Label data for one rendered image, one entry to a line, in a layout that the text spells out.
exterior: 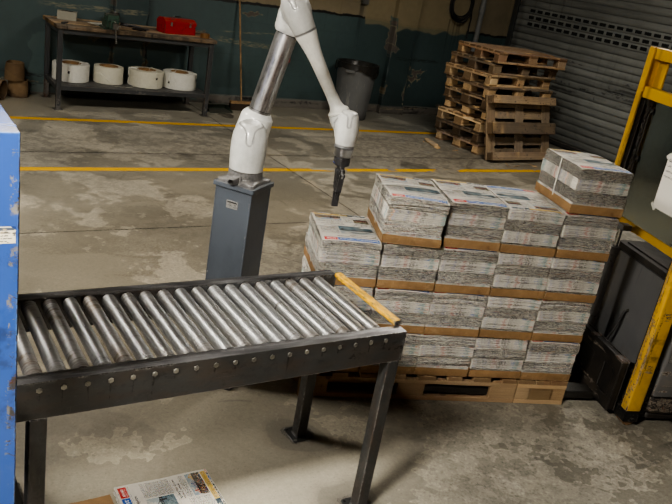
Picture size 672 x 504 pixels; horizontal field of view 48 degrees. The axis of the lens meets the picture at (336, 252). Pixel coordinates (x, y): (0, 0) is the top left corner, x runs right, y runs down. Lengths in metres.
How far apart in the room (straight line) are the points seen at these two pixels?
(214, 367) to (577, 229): 2.06
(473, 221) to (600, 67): 7.91
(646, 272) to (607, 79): 7.06
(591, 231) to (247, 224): 1.66
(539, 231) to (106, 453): 2.18
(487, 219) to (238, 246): 1.17
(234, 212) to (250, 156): 0.27
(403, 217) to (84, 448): 1.67
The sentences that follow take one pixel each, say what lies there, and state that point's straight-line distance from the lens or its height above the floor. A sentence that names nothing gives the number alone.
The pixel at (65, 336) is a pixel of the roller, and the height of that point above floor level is 0.80.
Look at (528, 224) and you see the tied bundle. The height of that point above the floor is 0.99.
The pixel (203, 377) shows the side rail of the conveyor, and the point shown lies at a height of 0.74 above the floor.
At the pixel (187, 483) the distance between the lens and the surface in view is 3.13.
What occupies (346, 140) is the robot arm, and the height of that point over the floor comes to 1.26.
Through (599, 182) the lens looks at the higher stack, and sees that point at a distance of 3.79.
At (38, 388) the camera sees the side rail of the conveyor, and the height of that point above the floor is 0.78.
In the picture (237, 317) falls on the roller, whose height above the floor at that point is 0.79.
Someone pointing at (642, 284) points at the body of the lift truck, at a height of 0.65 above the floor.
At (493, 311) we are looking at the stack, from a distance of 3.82.
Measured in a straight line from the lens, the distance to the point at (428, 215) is 3.46.
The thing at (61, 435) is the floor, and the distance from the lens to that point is 3.39.
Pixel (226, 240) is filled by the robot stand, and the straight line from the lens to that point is 3.47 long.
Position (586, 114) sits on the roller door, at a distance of 11.42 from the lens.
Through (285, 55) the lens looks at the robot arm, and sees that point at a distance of 3.50.
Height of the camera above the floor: 1.99
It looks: 21 degrees down
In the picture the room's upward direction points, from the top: 10 degrees clockwise
